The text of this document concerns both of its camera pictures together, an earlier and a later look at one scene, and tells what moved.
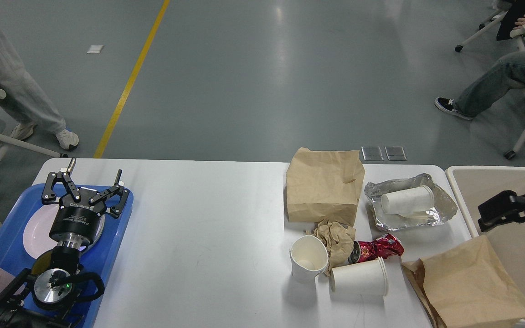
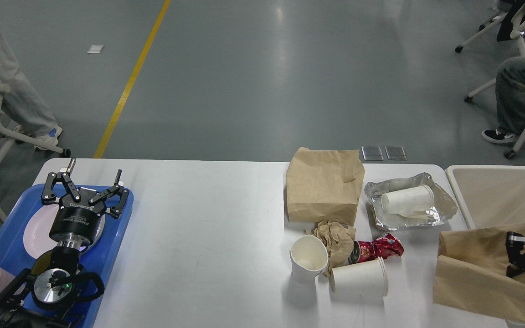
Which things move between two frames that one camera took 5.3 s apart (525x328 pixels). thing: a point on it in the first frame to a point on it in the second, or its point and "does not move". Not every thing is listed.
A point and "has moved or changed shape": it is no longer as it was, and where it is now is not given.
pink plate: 37,240 does not move
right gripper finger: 505,207 to 522,252
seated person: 517,69 to 520,79
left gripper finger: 48,194 does not move
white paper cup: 309,258 does not move
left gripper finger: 116,209 does not move
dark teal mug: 42,263 does not move
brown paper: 469,285 has moved or changed shape
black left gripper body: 75,223 does not move
